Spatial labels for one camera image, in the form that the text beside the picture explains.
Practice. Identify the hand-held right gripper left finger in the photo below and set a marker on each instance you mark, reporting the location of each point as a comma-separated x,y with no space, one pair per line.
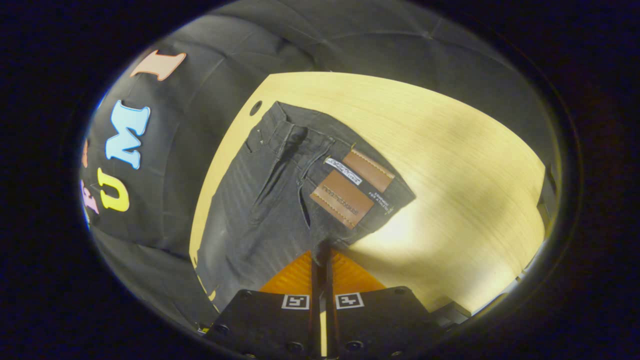
315,325

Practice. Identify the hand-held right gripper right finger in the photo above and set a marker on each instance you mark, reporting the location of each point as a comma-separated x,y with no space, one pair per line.
331,325

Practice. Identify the black jeans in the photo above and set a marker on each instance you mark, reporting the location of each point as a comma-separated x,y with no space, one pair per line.
260,200

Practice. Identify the black backdrop cloth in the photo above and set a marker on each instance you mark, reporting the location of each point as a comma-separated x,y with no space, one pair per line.
200,75

